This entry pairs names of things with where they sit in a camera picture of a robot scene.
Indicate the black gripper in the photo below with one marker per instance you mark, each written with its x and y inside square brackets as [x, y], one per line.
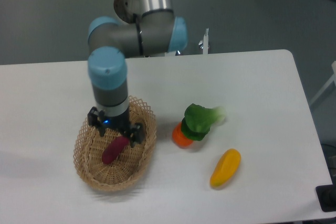
[135, 133]

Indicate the purple sweet potato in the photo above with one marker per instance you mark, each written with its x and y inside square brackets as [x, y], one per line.
[114, 149]

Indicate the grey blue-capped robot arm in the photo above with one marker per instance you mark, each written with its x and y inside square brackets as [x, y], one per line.
[153, 29]

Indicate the woven wicker oval basket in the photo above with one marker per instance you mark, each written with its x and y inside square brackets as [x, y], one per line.
[130, 164]

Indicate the orange carrot toy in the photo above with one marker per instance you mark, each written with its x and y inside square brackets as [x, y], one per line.
[179, 138]

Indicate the green bok choy toy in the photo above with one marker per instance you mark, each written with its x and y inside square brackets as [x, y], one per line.
[198, 120]

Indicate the yellow mango toy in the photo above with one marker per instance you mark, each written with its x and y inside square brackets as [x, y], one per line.
[226, 168]

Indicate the black box at table edge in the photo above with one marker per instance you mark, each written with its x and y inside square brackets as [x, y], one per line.
[326, 197]

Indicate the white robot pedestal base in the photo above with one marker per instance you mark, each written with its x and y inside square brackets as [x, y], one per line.
[128, 12]

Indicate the white frame at right edge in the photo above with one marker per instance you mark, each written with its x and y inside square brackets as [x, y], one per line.
[327, 88]

